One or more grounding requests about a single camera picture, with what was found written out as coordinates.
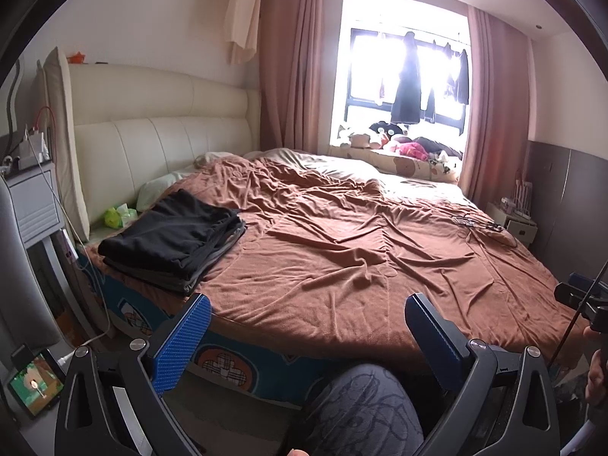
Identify black pants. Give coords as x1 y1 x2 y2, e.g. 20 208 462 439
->
97 189 248 282

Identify bear print long pillow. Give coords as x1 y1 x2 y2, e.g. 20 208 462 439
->
328 145 464 184

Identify cream two-drawer nightstand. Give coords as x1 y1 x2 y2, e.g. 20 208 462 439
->
485 199 540 248

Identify person's right hand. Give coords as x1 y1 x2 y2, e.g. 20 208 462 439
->
583 325 608 407

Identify cream hanging cloth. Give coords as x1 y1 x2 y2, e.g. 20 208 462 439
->
223 0 262 65

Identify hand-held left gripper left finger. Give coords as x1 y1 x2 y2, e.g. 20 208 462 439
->
53 292 212 456

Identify beige upright cushion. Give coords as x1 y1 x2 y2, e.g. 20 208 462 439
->
42 46 92 244

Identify cream plush toy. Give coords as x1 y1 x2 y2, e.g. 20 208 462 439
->
337 124 372 149

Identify tablet with lit screen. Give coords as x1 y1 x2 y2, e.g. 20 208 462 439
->
6 349 67 419

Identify black white plush toy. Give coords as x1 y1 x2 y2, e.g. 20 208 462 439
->
369 122 405 139

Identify striped bag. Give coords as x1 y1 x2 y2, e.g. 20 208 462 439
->
510 178 535 207

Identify pink curtain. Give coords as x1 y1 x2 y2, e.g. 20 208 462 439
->
259 0 343 155
458 5 530 200

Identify grey folded garment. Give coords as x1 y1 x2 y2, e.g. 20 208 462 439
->
102 221 249 294

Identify cream printed quilt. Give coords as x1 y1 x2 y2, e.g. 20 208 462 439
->
244 147 466 200

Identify cartoon print bed sheet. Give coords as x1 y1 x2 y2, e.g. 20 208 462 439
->
76 246 343 412

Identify grey nightstand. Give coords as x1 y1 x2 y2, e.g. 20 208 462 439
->
0 161 79 343

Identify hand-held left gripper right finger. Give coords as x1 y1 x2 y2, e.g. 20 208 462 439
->
404 292 564 456

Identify white pillow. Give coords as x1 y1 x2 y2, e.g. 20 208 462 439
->
136 170 184 212

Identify green tissue pack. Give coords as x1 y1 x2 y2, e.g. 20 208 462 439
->
104 203 138 229

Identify black hanging coat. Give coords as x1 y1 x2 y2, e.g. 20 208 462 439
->
390 31 423 125

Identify pink plush toy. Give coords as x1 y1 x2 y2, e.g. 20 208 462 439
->
389 137 431 160

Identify thin black cord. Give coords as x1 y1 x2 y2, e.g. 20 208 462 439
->
546 261 608 369

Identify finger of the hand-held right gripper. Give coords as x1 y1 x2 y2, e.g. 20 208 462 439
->
554 281 594 312
570 273 608 295

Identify cream padded headboard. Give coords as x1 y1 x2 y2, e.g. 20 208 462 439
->
69 63 262 243

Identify person's leg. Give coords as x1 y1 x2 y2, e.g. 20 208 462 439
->
294 363 426 456

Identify dark hanging shirt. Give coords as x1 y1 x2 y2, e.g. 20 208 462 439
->
453 47 471 105

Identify brown blanket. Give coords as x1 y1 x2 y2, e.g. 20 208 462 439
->
97 154 590 366

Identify white charger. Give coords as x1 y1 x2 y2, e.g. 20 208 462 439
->
18 126 52 166

